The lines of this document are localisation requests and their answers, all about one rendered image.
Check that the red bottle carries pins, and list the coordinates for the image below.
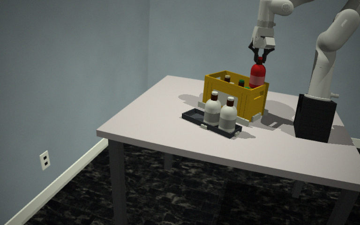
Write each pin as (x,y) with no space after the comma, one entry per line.
(257,75)

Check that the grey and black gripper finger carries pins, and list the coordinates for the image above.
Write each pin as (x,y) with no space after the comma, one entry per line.
(266,52)
(255,51)

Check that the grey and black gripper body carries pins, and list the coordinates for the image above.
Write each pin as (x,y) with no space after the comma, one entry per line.
(257,33)

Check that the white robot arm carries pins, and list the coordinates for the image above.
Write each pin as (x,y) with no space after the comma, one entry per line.
(344,25)

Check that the yellow crate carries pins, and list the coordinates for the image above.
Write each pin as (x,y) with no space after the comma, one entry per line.
(248,102)

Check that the white bottle with grey label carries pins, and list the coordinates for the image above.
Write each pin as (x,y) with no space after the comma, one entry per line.
(212,110)
(228,116)

